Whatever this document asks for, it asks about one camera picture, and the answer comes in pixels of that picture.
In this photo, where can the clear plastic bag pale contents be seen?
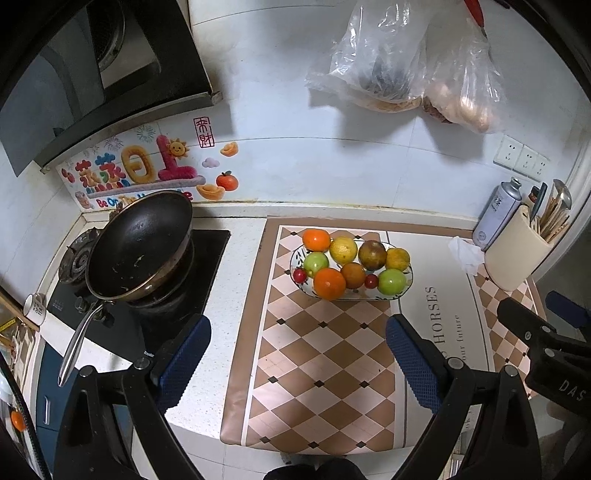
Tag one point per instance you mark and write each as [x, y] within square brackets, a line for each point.
[471, 92]

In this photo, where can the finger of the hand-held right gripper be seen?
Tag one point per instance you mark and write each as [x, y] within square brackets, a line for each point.
[526, 323]
[568, 305]

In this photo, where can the yellow lemon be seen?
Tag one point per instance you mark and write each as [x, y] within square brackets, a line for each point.
[344, 249]

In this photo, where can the large gold ingot wall sticker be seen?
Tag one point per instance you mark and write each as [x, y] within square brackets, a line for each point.
[210, 192]

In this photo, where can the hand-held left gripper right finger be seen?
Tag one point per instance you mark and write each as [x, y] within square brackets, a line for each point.
[408, 360]

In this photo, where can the red cherry tomato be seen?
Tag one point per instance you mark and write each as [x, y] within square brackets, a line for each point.
[300, 275]
[371, 280]

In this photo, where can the brown checkered counter mat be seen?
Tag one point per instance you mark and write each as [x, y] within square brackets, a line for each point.
[323, 369]

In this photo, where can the black wok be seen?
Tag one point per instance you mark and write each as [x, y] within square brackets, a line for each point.
[138, 240]

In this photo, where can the green apple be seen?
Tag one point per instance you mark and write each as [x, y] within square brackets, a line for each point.
[391, 281]
[316, 263]

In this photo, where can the small gold ingot wall sticker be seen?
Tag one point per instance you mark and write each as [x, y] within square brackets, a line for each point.
[229, 148]

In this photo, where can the floral glass plate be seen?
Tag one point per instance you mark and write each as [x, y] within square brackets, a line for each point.
[355, 294]

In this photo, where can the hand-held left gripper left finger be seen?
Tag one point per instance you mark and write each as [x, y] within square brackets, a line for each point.
[184, 364]

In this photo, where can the red seal wall sticker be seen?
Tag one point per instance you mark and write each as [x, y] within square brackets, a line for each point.
[203, 131]

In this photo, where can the crumpled white tissue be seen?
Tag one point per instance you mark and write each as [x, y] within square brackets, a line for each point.
[466, 254]

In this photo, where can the cream utensil holder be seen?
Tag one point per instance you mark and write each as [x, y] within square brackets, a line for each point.
[515, 254]

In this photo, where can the cloud wall sticker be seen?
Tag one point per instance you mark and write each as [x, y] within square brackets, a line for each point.
[211, 162]

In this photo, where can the bundle of wooden chopsticks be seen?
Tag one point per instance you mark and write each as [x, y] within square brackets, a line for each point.
[551, 221]

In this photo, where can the blue cabinet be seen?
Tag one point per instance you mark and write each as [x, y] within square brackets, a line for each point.
[51, 369]

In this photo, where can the grey spray can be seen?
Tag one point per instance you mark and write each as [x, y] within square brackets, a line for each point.
[496, 217]

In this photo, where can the clear plastic bag dark contents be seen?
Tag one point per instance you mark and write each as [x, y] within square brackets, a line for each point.
[378, 55]

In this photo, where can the metal gas burner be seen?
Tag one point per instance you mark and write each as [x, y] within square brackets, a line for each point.
[76, 258]

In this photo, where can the metal spoon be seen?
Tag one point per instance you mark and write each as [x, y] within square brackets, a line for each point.
[562, 191]

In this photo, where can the person's dark clothing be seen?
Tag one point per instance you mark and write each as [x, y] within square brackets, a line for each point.
[318, 470]

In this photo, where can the yellow orange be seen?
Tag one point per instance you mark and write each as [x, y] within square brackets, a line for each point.
[398, 259]

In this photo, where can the white mug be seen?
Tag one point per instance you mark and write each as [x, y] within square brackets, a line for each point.
[36, 308]

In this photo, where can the colourful lettered wall sticker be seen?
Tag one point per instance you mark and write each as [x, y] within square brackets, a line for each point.
[138, 166]

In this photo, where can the black gas stove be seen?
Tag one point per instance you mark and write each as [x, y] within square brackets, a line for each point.
[210, 249]

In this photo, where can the dark red apple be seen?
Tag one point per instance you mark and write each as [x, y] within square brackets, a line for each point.
[372, 254]

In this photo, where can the black range hood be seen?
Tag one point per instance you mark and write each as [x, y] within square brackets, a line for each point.
[69, 69]

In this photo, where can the white wall socket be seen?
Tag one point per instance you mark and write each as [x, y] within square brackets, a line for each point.
[508, 151]
[533, 164]

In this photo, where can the tangerine wall sticker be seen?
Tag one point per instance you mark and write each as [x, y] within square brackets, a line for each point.
[227, 181]

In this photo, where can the small orange round object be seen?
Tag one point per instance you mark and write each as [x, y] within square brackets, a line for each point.
[17, 420]

